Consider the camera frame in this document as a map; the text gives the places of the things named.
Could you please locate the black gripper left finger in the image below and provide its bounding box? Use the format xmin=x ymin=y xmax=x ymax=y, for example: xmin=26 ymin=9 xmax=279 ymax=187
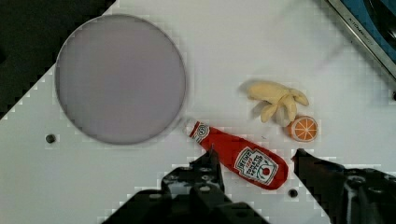
xmin=102 ymin=149 xmax=270 ymax=224

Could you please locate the orange slice toy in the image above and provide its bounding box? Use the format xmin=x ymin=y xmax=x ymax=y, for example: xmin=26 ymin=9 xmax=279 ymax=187
xmin=287 ymin=116 xmax=318 ymax=142

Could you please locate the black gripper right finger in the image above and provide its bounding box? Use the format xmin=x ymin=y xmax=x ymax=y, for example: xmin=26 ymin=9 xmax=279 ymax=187
xmin=292 ymin=148 xmax=396 ymax=224

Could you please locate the red felt ketchup bottle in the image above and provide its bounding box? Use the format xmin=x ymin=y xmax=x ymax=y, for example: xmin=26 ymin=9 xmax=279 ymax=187
xmin=184 ymin=119 xmax=289 ymax=189

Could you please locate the round grey plate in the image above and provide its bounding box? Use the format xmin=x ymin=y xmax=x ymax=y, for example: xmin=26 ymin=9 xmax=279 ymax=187
xmin=55 ymin=15 xmax=187 ymax=145

